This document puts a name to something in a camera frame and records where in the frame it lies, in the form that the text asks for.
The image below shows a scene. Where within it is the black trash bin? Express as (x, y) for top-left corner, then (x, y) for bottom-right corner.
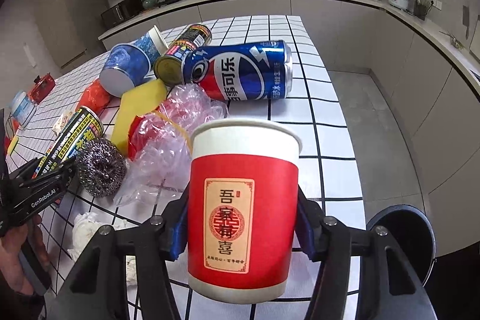
(366, 204), (437, 286)

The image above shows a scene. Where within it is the white tissue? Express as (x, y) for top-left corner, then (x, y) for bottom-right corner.
(68, 212), (137, 287)

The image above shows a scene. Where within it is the yellow small sponge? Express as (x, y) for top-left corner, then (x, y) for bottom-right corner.
(7, 135), (19, 155)

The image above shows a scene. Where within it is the steel wool scrubber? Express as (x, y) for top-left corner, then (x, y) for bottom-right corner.
(75, 138), (127, 197)

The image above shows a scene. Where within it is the small white food wrapper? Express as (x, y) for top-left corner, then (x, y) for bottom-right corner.
(52, 110), (74, 137)

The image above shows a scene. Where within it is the glass jar blue label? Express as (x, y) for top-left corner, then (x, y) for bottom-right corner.
(9, 91), (37, 128)

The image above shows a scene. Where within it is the black yellow drink can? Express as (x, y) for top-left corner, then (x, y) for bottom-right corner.
(153, 23), (212, 86)

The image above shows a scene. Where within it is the blue Pepsi can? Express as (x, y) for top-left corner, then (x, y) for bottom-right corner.
(181, 40), (293, 101)

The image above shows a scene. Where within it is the black microwave oven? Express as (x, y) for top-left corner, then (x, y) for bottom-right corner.
(101, 0), (144, 29)

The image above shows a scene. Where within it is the clear plastic bag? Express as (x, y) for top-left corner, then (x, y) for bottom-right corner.
(113, 84), (228, 206)

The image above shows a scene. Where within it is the red small box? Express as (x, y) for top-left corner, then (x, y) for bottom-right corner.
(28, 73), (55, 104)

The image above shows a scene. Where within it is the utensil holder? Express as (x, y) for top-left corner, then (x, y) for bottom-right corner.
(413, 0), (432, 21)

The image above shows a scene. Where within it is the blue paper cup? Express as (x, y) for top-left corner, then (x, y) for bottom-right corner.
(99, 25), (168, 97)

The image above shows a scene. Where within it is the wall-hung cleaver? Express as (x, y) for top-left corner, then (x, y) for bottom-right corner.
(462, 5), (470, 40)

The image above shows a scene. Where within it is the red paper cup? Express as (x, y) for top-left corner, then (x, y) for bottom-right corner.
(188, 118), (302, 304)

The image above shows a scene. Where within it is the yellow sponge cloth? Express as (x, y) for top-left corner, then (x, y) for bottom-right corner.
(111, 78), (168, 157)

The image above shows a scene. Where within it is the beige refrigerator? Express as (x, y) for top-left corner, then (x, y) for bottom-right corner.
(34, 0), (109, 74)

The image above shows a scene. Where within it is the orange red snack wrapper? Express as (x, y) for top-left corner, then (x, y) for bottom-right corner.
(76, 79), (112, 115)

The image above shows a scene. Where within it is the person's left hand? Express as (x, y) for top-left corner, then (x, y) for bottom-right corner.
(1, 214), (49, 296)

